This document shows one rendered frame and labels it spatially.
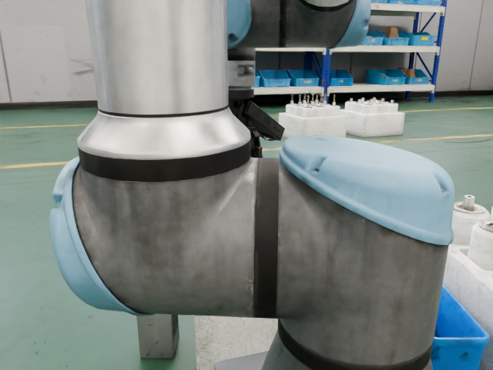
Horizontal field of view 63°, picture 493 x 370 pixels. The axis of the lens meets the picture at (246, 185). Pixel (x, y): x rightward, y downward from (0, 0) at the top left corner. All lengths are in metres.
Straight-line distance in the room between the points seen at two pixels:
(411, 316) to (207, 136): 0.17
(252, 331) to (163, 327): 0.20
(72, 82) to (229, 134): 5.58
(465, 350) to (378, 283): 0.62
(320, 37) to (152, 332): 0.64
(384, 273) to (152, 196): 0.14
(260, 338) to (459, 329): 0.41
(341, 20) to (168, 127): 0.34
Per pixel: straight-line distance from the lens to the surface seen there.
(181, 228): 0.25
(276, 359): 0.34
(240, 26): 0.51
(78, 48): 5.80
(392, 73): 6.67
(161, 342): 0.89
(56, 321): 1.10
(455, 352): 0.86
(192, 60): 0.24
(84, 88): 5.81
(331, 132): 3.19
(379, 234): 0.24
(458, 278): 0.99
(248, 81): 0.64
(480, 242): 0.98
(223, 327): 0.75
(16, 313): 1.17
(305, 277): 0.25
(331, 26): 0.53
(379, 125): 3.46
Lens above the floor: 0.59
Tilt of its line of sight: 17 degrees down
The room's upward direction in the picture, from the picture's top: straight up
